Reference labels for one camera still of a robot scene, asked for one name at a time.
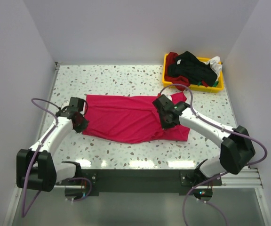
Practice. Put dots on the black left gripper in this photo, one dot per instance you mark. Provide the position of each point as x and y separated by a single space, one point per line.
83 126

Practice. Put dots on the yellow plastic bin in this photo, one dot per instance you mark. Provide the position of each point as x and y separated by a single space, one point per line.
219 87

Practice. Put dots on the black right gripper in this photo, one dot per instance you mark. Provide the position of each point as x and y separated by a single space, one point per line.
163 125

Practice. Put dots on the white t-shirt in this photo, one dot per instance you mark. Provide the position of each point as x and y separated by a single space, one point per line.
215 65

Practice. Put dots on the green t-shirt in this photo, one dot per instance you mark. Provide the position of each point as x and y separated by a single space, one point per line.
203 83

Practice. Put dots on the black t-shirt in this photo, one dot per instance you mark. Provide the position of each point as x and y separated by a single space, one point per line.
188 66

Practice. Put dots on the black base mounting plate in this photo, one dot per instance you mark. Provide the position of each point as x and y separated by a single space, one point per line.
137 181

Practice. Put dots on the aluminium front rail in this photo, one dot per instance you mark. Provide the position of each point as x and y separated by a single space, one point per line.
247 178

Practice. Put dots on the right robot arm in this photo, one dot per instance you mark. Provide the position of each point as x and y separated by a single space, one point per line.
236 149

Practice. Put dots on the dark red t-shirt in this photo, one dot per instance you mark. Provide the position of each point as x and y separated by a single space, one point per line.
170 60

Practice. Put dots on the pink t-shirt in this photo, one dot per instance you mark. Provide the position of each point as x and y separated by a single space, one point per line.
130 120

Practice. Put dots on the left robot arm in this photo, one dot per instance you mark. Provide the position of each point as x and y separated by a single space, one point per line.
35 167

